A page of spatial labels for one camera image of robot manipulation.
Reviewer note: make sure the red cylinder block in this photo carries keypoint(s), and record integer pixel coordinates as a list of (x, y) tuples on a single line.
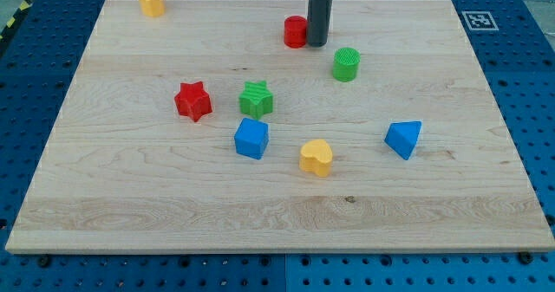
[(295, 31)]

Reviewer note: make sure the light wooden board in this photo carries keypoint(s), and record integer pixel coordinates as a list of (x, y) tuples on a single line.
[(124, 173)]

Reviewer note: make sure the blue cube block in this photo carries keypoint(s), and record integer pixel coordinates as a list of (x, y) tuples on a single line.
[(251, 138)]

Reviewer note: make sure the green star block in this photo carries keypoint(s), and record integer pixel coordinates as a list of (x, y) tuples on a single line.
[(256, 99)]

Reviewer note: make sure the yellow heart block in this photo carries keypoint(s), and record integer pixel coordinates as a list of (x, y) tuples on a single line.
[(316, 156)]

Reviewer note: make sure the red star block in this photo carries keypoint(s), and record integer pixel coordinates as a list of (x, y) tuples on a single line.
[(193, 101)]

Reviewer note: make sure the green cylinder block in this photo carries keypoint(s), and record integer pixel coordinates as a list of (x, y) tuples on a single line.
[(345, 64)]

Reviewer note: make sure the blue triangle block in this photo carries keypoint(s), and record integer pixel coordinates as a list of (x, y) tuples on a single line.
[(402, 137)]

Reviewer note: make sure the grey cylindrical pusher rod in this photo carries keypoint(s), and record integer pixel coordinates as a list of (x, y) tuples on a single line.
[(318, 17)]

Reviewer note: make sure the yellow hexagon block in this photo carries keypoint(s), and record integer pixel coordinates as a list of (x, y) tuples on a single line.
[(152, 8)]

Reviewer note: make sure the white fiducial marker tag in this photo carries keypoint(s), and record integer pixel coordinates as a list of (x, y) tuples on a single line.
[(479, 20)]

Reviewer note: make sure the yellow black hazard tape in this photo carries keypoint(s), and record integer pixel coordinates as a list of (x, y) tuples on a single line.
[(13, 24)]

